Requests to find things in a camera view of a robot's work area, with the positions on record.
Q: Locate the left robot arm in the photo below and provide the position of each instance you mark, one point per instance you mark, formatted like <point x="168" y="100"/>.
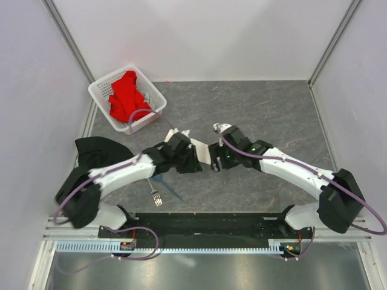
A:
<point x="80" y="196"/>

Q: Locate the grey cloth in basket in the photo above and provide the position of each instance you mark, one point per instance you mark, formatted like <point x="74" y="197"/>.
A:
<point x="149" y="100"/>

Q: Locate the red cloth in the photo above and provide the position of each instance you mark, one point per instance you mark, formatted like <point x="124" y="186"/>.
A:
<point x="126" y="98"/>

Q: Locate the white cloth napkin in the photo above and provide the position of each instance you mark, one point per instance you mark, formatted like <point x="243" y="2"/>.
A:
<point x="196" y="138"/>

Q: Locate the black cloth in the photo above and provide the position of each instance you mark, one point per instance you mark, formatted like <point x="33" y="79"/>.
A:
<point x="97" y="152"/>

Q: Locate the silver metal fork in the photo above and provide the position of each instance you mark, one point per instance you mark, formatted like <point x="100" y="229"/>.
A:
<point x="155" y="194"/>

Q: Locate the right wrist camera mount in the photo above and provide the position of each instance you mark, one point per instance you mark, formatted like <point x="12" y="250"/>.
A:
<point x="221" y="128"/>

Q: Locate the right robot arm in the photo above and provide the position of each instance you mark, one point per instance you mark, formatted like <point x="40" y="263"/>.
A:
<point x="337" y="195"/>

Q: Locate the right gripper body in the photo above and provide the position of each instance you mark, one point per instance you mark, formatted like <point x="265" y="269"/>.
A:
<point x="228" y="157"/>

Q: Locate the blue plastic spoon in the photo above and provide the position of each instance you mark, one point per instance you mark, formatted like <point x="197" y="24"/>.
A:
<point x="159" y="178"/>

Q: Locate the slotted cable duct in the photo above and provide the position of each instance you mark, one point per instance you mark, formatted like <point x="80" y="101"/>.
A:
<point x="68" y="246"/>

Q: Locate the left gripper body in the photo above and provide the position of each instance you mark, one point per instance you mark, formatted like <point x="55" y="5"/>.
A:
<point x="187" y="162"/>

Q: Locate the white plastic basket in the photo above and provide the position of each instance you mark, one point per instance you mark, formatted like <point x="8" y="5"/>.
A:
<point x="101" y="89"/>

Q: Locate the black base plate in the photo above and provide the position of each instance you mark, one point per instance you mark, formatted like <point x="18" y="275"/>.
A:
<point x="215" y="230"/>

